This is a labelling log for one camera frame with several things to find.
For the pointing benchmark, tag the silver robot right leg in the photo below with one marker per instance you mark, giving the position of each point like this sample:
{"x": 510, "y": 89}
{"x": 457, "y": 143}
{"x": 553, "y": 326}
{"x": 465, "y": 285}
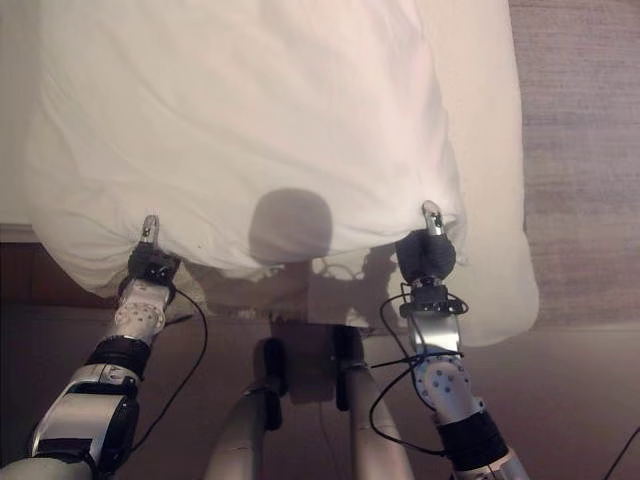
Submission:
{"x": 372, "y": 430}

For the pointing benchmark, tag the dark robot foot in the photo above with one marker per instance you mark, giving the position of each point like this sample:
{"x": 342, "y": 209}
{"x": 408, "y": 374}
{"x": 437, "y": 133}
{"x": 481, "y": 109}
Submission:
{"x": 346, "y": 360}
{"x": 272, "y": 360}

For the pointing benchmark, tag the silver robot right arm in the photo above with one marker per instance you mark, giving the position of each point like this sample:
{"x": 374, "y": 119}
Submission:
{"x": 445, "y": 380}

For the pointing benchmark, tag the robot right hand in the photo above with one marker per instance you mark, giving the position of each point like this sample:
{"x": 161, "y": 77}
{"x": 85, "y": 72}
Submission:
{"x": 425, "y": 255}

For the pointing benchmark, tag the silver robot left leg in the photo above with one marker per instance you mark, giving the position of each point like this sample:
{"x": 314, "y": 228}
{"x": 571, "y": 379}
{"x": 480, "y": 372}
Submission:
{"x": 240, "y": 430}

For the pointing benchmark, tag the white duvet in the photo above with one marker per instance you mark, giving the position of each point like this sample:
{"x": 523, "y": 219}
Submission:
{"x": 250, "y": 125}

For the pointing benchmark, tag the dark robot right foot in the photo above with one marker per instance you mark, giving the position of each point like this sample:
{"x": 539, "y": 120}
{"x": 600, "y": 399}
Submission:
{"x": 346, "y": 360}

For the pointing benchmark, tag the dark robot left foot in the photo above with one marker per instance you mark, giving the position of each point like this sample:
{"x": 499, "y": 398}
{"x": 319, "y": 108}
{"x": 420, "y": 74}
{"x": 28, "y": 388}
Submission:
{"x": 272, "y": 360}

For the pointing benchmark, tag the beige bed skirt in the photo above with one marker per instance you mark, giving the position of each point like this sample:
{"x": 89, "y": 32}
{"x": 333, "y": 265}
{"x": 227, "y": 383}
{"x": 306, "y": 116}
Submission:
{"x": 250, "y": 295}

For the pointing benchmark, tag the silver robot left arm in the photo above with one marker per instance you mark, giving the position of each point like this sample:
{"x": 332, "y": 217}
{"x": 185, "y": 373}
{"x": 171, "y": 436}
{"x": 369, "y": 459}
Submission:
{"x": 135, "y": 315}

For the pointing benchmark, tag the brown wooden bed frame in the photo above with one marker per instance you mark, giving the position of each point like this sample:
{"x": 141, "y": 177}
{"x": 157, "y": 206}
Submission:
{"x": 30, "y": 270}

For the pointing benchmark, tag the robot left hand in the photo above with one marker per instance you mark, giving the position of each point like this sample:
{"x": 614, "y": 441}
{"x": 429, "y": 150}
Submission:
{"x": 148, "y": 257}

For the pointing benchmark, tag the silver robot leg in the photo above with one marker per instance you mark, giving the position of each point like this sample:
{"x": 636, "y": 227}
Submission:
{"x": 240, "y": 430}
{"x": 372, "y": 430}

